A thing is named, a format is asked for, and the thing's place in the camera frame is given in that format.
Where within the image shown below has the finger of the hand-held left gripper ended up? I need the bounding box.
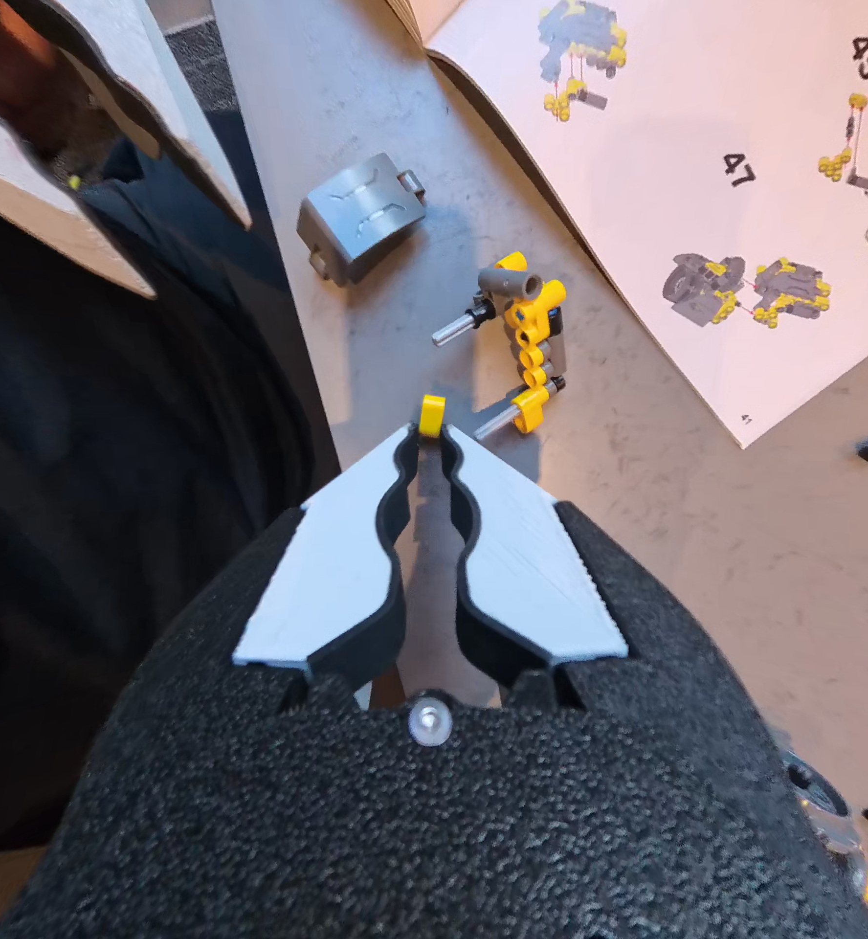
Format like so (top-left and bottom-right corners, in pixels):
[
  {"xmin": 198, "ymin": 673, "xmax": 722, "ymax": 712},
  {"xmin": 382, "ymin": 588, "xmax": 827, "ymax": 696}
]
[
  {"xmin": 8, "ymin": 0, "xmax": 253, "ymax": 232},
  {"xmin": 0, "ymin": 77, "xmax": 159, "ymax": 300}
]

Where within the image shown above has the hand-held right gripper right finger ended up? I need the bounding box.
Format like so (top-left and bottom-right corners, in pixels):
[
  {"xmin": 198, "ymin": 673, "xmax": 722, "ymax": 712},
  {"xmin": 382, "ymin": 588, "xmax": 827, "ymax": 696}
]
[{"xmin": 440, "ymin": 424, "xmax": 630, "ymax": 691}]

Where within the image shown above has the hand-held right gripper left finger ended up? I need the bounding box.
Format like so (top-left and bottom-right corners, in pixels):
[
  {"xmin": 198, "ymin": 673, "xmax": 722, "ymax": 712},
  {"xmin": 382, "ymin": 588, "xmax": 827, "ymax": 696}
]
[{"xmin": 232, "ymin": 422, "xmax": 416, "ymax": 691}]

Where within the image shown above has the grey curved panel brick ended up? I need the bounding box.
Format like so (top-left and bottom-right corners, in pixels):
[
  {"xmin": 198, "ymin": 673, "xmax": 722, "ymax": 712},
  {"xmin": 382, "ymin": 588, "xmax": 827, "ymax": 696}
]
[{"xmin": 296, "ymin": 153, "xmax": 427, "ymax": 287}]

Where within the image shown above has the yellow grey brick assembly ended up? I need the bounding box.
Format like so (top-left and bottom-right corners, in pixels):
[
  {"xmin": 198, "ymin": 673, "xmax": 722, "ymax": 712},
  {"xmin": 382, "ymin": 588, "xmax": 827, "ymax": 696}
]
[{"xmin": 432, "ymin": 251, "xmax": 568, "ymax": 441}]

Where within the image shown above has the grey desk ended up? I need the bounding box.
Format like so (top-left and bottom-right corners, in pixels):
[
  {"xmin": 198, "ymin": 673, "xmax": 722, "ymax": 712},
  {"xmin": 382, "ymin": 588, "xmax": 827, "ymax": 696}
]
[{"xmin": 210, "ymin": 0, "xmax": 868, "ymax": 939}]

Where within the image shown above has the person's black clothing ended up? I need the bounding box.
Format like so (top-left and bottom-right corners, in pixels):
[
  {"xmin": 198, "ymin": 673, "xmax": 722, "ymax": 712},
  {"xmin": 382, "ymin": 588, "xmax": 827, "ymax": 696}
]
[{"xmin": 0, "ymin": 110, "xmax": 343, "ymax": 859}]

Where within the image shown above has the pile of loose bricks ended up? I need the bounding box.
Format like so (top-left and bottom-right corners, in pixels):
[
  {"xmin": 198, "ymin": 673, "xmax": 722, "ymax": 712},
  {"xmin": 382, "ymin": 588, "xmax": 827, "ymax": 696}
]
[{"xmin": 782, "ymin": 756, "xmax": 868, "ymax": 874}]

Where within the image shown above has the open instruction booklet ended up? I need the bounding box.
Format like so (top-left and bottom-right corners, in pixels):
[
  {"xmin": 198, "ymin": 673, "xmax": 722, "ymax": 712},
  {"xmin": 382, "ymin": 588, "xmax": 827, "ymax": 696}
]
[{"xmin": 386, "ymin": 0, "xmax": 868, "ymax": 450}]

